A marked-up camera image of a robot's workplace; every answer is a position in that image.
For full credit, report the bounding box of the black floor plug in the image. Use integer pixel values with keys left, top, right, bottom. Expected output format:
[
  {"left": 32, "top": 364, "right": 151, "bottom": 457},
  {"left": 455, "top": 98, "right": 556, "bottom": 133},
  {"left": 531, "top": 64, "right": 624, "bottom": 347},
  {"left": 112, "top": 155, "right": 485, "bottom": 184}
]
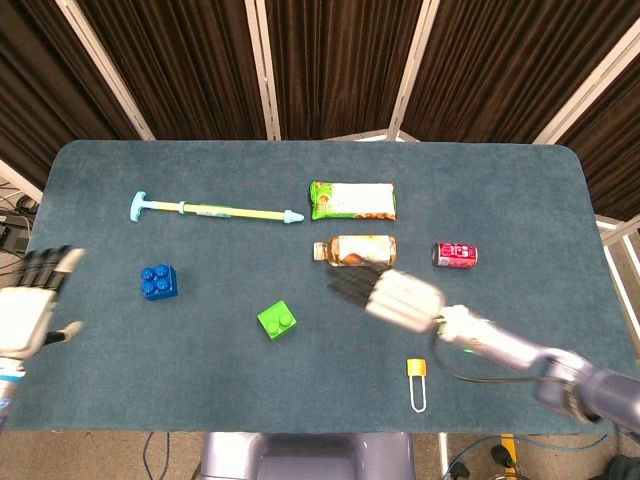
[{"left": 490, "top": 444, "right": 517, "bottom": 470}]

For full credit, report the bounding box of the blue floor cable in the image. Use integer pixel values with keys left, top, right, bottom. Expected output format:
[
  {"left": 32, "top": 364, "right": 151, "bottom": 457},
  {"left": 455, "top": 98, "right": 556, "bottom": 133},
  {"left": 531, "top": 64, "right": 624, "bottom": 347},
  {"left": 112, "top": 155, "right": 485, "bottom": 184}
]
[{"left": 447, "top": 433, "right": 609, "bottom": 480}]

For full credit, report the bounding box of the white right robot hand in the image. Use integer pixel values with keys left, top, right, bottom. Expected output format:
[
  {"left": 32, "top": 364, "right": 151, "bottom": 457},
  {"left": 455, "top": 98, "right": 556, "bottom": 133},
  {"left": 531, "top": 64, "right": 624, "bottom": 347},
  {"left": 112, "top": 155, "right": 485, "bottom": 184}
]
[{"left": 327, "top": 266, "right": 448, "bottom": 335}]

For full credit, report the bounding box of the orange juice plastic bottle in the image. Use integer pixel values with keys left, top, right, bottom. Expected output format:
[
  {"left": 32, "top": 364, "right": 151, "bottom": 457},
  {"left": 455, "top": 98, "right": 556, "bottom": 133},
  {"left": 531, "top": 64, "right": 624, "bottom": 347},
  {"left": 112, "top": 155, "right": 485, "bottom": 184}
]
[{"left": 313, "top": 234, "right": 398, "bottom": 269}]

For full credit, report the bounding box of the purple robot torso base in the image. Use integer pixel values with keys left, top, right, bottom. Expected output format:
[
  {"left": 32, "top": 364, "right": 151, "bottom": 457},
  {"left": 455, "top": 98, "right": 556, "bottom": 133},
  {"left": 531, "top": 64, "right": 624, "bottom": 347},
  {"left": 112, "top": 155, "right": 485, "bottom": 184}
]
[{"left": 199, "top": 431, "right": 416, "bottom": 480}]

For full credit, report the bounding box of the green white snack packet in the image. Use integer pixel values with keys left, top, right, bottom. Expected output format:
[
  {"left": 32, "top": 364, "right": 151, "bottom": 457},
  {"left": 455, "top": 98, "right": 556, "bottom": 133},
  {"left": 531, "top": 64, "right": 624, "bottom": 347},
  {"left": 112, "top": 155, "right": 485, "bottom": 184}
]
[{"left": 309, "top": 180, "right": 398, "bottom": 222}]

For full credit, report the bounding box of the brown curtain screen panel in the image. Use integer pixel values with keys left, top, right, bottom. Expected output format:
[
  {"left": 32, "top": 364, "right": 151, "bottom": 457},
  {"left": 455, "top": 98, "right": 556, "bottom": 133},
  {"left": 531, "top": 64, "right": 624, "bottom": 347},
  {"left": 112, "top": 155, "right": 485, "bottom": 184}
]
[
  {"left": 0, "top": 0, "right": 146, "bottom": 191},
  {"left": 399, "top": 0, "right": 640, "bottom": 146},
  {"left": 534, "top": 34, "right": 640, "bottom": 224},
  {"left": 254, "top": 0, "right": 436, "bottom": 142},
  {"left": 54, "top": 0, "right": 281, "bottom": 142}
]

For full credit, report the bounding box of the black floor cable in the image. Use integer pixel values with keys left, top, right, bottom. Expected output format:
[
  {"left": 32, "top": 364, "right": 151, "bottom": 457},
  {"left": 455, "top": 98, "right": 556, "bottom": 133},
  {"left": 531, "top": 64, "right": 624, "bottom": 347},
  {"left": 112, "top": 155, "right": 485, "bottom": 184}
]
[{"left": 143, "top": 432, "right": 171, "bottom": 480}]

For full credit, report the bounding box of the gold long-shackle padlock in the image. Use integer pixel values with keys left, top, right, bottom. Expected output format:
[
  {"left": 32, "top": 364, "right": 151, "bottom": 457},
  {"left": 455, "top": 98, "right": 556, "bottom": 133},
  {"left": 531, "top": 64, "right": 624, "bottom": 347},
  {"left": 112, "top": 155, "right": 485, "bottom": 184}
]
[{"left": 406, "top": 358, "right": 429, "bottom": 414}]

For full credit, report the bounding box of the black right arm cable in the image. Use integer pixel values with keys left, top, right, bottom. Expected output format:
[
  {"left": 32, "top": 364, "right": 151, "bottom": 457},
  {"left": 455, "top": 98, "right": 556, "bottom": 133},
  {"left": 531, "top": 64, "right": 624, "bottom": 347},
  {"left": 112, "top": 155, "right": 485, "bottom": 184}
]
[{"left": 428, "top": 327, "right": 569, "bottom": 386}]

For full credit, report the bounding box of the blue toy building block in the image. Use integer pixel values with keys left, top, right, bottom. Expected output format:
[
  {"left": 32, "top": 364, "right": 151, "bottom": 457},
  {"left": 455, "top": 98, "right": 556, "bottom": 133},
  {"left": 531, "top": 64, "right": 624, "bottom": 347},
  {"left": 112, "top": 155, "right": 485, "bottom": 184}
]
[{"left": 140, "top": 263, "right": 180, "bottom": 302}]

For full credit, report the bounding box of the red soda can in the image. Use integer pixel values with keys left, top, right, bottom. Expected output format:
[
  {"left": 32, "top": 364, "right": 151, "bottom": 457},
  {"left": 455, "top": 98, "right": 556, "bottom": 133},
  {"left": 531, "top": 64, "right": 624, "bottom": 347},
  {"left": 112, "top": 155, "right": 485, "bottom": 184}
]
[{"left": 431, "top": 242, "right": 479, "bottom": 269}]

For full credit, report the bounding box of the green toy building block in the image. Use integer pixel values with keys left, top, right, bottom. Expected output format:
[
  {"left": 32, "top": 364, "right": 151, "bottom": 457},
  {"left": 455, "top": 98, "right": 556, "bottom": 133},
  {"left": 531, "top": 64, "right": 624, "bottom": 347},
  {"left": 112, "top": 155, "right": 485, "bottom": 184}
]
[{"left": 256, "top": 299, "right": 299, "bottom": 344}]

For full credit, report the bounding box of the teal felt table cover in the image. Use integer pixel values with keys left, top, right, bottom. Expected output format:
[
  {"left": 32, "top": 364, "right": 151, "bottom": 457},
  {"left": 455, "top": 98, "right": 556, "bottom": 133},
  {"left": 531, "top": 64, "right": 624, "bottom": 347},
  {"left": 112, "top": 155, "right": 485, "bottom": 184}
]
[{"left": 0, "top": 139, "right": 640, "bottom": 435}]

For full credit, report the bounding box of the black floor power box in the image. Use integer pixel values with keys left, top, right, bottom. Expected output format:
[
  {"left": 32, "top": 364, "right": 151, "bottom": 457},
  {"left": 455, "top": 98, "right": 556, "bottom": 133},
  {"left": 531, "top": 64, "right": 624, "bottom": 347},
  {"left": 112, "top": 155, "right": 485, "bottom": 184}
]
[{"left": 0, "top": 212, "right": 32, "bottom": 251}]

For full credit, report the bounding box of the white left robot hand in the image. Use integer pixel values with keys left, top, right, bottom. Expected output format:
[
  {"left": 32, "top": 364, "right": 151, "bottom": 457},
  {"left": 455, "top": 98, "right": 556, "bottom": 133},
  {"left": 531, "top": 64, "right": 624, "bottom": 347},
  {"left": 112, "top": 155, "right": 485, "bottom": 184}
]
[{"left": 0, "top": 246, "right": 89, "bottom": 361}]

